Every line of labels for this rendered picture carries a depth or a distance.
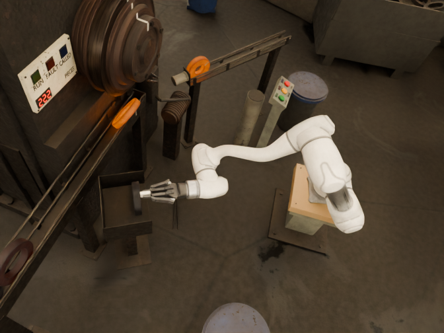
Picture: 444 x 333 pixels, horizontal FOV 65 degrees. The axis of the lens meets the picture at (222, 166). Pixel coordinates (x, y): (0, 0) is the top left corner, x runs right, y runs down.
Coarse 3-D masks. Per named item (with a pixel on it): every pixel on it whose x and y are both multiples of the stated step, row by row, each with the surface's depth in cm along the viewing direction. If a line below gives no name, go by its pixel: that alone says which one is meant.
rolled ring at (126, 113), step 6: (132, 102) 174; (138, 102) 174; (126, 108) 183; (132, 108) 170; (120, 114) 182; (126, 114) 169; (132, 114) 170; (114, 120) 178; (120, 120) 170; (126, 120) 170; (114, 126) 175; (120, 126) 173
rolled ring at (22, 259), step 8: (16, 240) 133; (24, 240) 135; (8, 248) 129; (16, 248) 131; (24, 248) 138; (32, 248) 142; (0, 256) 127; (8, 256) 128; (24, 256) 141; (0, 264) 126; (16, 264) 140; (0, 272) 127; (8, 272) 137; (16, 272) 138; (0, 280) 129; (8, 280) 134
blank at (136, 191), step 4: (132, 184) 156; (136, 184) 156; (132, 188) 154; (136, 188) 154; (132, 192) 153; (136, 192) 153; (136, 196) 152; (140, 196) 153; (136, 200) 152; (140, 200) 153; (136, 204) 153; (140, 204) 153; (136, 208) 153; (140, 208) 154; (136, 212) 155; (140, 212) 156
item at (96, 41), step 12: (108, 0) 131; (120, 0) 130; (108, 12) 130; (96, 24) 130; (108, 24) 129; (96, 36) 131; (108, 36) 132; (96, 48) 132; (96, 60) 135; (96, 72) 139; (96, 84) 147; (108, 84) 146
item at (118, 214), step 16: (112, 176) 161; (128, 176) 164; (112, 192) 167; (128, 192) 169; (112, 208) 163; (128, 208) 165; (144, 208) 166; (112, 224) 160; (128, 224) 148; (144, 224) 151; (128, 240) 192; (144, 240) 218; (128, 256) 211; (144, 256) 213
